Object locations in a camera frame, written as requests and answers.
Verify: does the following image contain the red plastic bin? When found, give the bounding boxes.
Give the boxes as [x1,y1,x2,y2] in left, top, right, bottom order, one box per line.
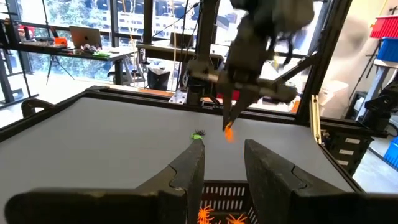
[369,14,398,40]

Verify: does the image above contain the black drawer unit white labels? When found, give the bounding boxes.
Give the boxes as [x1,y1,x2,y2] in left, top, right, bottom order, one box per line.
[322,129,374,177]

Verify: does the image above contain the black slotted plastic basket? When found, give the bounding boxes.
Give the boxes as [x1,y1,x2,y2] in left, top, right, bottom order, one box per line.
[185,179,259,224]

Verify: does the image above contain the white box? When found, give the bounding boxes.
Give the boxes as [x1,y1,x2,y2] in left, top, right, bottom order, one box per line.
[317,79,351,108]

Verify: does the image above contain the orange plastic pumpkin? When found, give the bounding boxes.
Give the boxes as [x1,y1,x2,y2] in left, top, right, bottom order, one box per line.
[224,121,234,144]
[197,205,215,224]

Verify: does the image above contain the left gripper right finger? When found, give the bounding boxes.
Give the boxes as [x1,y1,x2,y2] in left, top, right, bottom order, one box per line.
[244,139,398,224]

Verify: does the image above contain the pale aluminium rail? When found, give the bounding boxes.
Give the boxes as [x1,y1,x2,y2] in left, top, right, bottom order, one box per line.
[309,95,323,146]

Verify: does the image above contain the silver laptop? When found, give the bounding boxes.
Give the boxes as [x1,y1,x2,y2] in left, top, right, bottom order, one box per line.
[68,25,103,48]

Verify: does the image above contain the black waste bag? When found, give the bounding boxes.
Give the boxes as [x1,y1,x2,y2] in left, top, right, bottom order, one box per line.
[146,66,172,91]

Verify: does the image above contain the black upright frame post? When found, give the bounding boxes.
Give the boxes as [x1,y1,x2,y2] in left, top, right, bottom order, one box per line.
[295,0,354,124]
[195,0,221,63]

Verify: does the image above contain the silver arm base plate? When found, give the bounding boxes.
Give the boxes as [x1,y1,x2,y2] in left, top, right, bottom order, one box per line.
[168,88,189,105]

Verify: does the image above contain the thin black tripod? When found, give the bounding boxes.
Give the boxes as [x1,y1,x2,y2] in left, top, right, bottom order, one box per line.
[45,55,75,85]

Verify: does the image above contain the blue plastic bin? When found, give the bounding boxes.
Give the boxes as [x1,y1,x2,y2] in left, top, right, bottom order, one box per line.
[382,136,398,172]
[375,37,398,63]

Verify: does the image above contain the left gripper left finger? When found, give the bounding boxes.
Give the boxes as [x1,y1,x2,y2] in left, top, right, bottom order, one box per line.
[4,138,206,224]

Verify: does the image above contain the black bulky equipment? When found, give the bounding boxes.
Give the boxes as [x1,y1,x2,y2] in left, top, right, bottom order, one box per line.
[357,79,398,133]

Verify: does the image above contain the dark office desk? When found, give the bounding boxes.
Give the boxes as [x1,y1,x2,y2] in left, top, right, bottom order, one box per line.
[12,42,144,86]

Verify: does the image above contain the flat green item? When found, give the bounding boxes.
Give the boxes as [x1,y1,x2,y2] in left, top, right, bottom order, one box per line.
[92,51,112,60]

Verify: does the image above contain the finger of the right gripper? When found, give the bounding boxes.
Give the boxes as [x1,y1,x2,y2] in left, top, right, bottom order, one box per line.
[231,89,257,124]
[221,86,234,131]

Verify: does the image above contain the light wooden table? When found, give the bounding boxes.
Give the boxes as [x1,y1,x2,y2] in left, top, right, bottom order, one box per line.
[136,87,175,96]

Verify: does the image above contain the black frame corner bracket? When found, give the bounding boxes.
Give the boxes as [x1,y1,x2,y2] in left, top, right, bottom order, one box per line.
[21,98,56,118]

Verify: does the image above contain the grey table mat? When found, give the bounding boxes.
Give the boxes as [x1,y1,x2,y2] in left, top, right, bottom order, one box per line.
[0,96,357,218]

